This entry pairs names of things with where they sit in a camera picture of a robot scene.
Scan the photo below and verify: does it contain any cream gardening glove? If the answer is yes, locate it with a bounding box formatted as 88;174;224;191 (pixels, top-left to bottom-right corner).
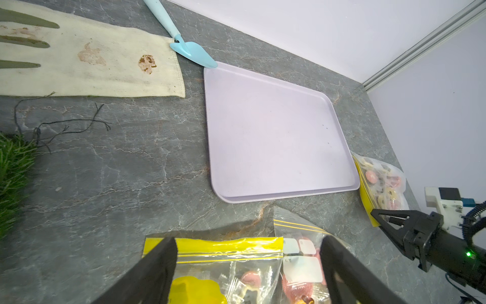
1;1;186;98

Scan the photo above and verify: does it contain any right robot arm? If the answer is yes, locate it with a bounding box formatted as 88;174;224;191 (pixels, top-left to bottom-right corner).
371;203;485;294

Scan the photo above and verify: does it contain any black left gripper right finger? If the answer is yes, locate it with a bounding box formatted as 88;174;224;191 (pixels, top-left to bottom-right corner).
320;236;404;304

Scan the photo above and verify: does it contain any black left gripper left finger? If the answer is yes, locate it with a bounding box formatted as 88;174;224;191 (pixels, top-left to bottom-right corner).
93;238;178;303

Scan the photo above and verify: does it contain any light blue garden trowel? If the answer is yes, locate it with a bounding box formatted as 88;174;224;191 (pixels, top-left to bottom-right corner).
144;0;218;68

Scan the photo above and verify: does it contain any lilac plastic tray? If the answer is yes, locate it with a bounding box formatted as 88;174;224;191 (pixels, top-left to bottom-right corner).
204;63;359;203

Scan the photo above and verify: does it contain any black thread tangle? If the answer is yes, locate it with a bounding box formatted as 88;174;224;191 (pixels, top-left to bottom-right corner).
13;91;111;154

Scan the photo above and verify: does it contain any clear ziploc bag of cookies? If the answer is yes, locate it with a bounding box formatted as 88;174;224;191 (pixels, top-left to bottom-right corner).
352;152;409;227

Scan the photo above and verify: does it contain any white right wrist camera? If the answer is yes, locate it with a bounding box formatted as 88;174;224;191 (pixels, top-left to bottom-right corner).
425;187;476;233

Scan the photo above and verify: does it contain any ziploc bag with small cookies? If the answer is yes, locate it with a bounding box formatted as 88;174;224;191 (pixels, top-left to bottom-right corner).
273;206;332;303

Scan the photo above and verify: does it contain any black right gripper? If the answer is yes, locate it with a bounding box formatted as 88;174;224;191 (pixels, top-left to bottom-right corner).
371;209;485;293

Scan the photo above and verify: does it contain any ziploc bag with yellow toy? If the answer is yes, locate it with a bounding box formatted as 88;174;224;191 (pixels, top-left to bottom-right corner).
142;236;285;304

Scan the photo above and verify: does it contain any green artificial grass mat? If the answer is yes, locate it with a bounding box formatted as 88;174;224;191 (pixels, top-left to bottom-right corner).
1;133;37;238

